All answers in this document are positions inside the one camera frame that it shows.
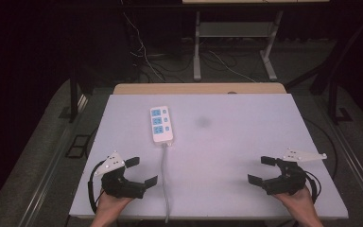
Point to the person's left hand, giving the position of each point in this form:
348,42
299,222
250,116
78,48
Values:
110,206

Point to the aluminium floor rail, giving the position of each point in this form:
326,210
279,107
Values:
356,164
48,164

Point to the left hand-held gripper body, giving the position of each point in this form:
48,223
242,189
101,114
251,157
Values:
119,186

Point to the white metal frame desk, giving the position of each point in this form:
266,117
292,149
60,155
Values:
233,29

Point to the person's right hand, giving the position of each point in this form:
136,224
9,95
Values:
302,203

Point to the wooden table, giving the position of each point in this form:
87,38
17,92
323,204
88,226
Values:
198,88

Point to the white power strip blue sockets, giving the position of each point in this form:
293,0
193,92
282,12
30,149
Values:
161,126

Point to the black metal stand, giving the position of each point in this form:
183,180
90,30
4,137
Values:
334,94

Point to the black floor bracket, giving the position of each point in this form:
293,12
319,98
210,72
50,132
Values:
77,146

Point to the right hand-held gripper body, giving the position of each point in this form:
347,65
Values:
288,181

